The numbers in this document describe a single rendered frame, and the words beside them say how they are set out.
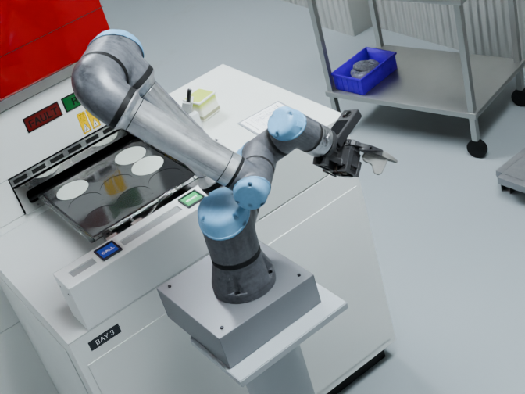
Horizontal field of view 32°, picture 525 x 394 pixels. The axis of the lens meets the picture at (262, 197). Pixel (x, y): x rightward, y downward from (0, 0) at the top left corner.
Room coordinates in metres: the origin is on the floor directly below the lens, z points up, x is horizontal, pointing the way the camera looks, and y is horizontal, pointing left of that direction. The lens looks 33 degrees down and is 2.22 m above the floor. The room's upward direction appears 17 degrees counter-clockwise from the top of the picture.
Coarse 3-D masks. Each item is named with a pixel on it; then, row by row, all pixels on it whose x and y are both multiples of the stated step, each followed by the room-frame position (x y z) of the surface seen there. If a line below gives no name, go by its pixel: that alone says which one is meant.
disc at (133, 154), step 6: (126, 150) 2.48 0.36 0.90; (132, 150) 2.46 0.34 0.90; (138, 150) 2.45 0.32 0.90; (144, 150) 2.44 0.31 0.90; (120, 156) 2.45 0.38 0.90; (126, 156) 2.44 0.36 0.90; (132, 156) 2.43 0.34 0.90; (138, 156) 2.41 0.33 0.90; (120, 162) 2.41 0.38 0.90; (126, 162) 2.40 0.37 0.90; (132, 162) 2.39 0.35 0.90
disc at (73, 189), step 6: (78, 180) 2.38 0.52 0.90; (66, 186) 2.37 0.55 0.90; (72, 186) 2.36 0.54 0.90; (78, 186) 2.34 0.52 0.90; (84, 186) 2.33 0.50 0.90; (60, 192) 2.34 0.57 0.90; (66, 192) 2.33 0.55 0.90; (72, 192) 2.32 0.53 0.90; (78, 192) 2.31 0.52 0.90; (60, 198) 2.31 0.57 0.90; (66, 198) 2.30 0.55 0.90; (72, 198) 2.29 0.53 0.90
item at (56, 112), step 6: (48, 108) 2.46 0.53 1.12; (54, 108) 2.47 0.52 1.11; (36, 114) 2.44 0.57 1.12; (42, 114) 2.45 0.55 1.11; (48, 114) 2.46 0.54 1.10; (54, 114) 2.47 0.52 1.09; (60, 114) 2.47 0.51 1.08; (24, 120) 2.43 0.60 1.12; (30, 120) 2.43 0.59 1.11; (36, 120) 2.44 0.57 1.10; (42, 120) 2.45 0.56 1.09; (48, 120) 2.46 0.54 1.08; (30, 126) 2.43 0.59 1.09; (36, 126) 2.44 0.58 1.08
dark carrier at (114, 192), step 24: (144, 144) 2.48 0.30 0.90; (96, 168) 2.42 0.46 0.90; (120, 168) 2.38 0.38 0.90; (168, 168) 2.29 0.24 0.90; (48, 192) 2.36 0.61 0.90; (96, 192) 2.28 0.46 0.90; (120, 192) 2.24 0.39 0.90; (144, 192) 2.20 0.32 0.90; (72, 216) 2.19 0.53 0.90; (96, 216) 2.16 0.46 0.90; (120, 216) 2.12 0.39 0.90
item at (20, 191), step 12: (120, 132) 2.54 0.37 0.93; (96, 144) 2.50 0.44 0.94; (108, 144) 2.51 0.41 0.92; (72, 156) 2.46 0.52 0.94; (84, 156) 2.47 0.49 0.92; (48, 168) 2.43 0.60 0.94; (60, 168) 2.43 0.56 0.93; (36, 180) 2.40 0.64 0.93; (24, 192) 2.38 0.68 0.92; (24, 204) 2.37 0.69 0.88; (36, 204) 2.38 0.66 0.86
